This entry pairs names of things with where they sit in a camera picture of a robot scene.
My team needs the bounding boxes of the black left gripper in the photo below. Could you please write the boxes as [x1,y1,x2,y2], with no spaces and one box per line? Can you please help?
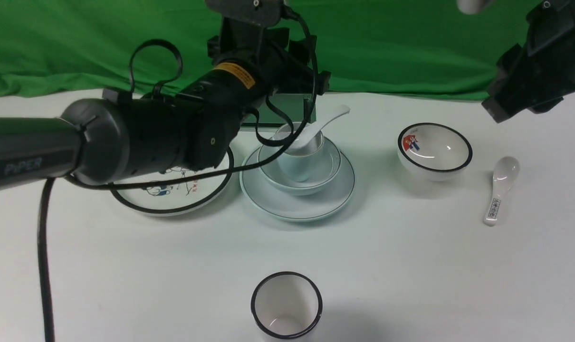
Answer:
[207,18,331,95]

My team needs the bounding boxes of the plain white ceramic spoon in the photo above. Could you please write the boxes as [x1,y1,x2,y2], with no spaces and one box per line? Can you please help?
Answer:
[287,104,351,153]

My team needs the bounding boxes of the pale green cup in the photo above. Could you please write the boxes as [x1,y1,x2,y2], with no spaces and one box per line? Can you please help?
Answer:
[277,123,325,182]

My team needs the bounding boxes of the pale green plain bowl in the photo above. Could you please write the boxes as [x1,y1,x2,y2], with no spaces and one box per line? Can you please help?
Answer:
[260,138,342,196]

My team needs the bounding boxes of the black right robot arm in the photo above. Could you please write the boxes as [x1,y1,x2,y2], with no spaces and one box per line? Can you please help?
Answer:
[482,0,575,123]

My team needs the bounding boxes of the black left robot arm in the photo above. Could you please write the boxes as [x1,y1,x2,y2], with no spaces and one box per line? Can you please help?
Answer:
[0,13,331,190]

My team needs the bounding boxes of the metal rectangular table tray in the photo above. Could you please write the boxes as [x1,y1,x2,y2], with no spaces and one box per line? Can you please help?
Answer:
[240,93,311,132]

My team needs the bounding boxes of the green backdrop cloth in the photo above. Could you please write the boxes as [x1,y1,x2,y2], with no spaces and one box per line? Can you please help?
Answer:
[0,0,539,100]

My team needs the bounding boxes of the pale green plain plate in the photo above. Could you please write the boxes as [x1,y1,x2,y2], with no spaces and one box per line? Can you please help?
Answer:
[239,139,357,223]

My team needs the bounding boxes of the black-rimmed illustrated bowl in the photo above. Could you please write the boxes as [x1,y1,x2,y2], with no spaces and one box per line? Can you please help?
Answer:
[397,123,473,182]

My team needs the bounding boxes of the black-rimmed illustrated plate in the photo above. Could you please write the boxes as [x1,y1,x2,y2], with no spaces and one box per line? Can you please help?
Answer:
[111,148,235,217]

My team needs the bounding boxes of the black-rimmed white cup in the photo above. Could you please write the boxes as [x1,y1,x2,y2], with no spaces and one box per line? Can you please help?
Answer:
[250,271,324,342]

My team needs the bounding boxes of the white spoon with print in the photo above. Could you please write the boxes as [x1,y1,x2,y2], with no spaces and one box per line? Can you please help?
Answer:
[483,156,520,227]

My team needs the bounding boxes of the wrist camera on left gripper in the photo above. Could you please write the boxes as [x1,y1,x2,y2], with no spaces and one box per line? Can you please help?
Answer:
[205,0,293,28]

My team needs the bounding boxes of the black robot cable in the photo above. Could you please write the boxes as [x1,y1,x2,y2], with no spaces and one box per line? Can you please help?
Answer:
[37,7,319,342]

